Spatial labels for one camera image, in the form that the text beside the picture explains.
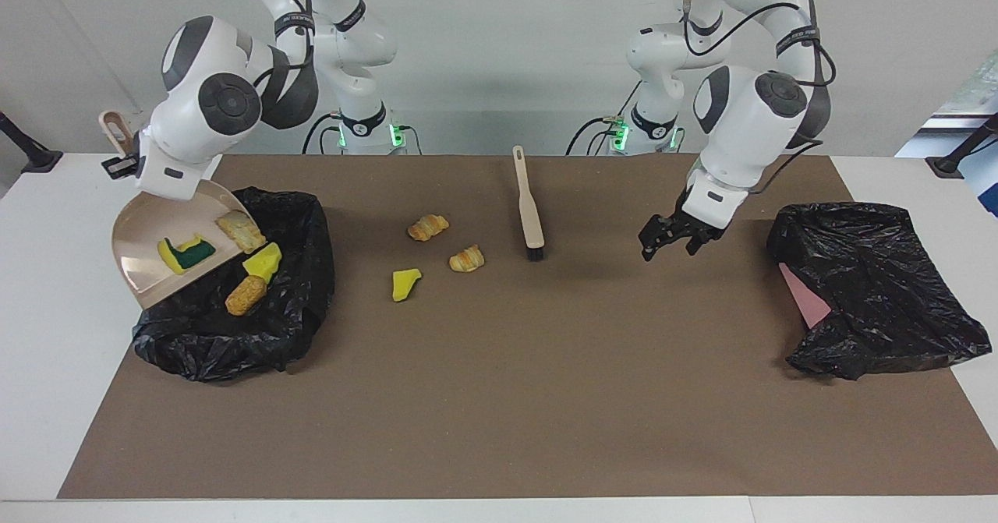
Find toy croissant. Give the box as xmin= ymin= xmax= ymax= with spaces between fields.
xmin=449 ymin=245 xmax=486 ymax=274
xmin=407 ymin=214 xmax=451 ymax=242

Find black trash bag lined bin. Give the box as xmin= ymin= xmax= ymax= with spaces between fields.
xmin=131 ymin=186 xmax=338 ymax=383

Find black camera stand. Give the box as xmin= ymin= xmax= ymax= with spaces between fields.
xmin=925 ymin=114 xmax=998 ymax=179
xmin=0 ymin=111 xmax=64 ymax=175

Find beige hand brush black bristles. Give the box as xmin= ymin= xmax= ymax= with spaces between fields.
xmin=511 ymin=145 xmax=546 ymax=263

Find black right base cable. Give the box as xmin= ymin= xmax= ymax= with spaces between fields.
xmin=302 ymin=113 xmax=344 ymax=155

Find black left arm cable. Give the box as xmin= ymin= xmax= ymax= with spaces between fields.
xmin=674 ymin=0 xmax=837 ymax=196

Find pink plastic bin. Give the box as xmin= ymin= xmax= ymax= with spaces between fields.
xmin=780 ymin=262 xmax=833 ymax=330

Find sandwich bread toy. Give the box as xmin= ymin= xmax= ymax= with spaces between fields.
xmin=216 ymin=210 xmax=267 ymax=255

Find large brown table mat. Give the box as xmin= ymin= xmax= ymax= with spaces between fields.
xmin=57 ymin=154 xmax=998 ymax=500

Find brown toy bread roll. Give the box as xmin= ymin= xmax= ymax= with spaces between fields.
xmin=225 ymin=275 xmax=268 ymax=317

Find beige plastic dustpan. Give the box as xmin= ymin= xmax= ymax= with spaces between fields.
xmin=98 ymin=111 xmax=258 ymax=311

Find black trash bag on pink bin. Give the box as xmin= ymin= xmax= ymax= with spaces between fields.
xmin=766 ymin=201 xmax=993 ymax=382

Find black base cable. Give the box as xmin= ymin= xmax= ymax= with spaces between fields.
xmin=302 ymin=113 xmax=344 ymax=155
xmin=565 ymin=115 xmax=625 ymax=155

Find yellow sponge piece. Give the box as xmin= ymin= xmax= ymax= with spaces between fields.
xmin=242 ymin=242 xmax=283 ymax=284
xmin=157 ymin=234 xmax=217 ymax=276
xmin=391 ymin=268 xmax=423 ymax=303

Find black left base cable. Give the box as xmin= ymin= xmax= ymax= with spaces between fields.
xmin=565 ymin=115 xmax=625 ymax=155

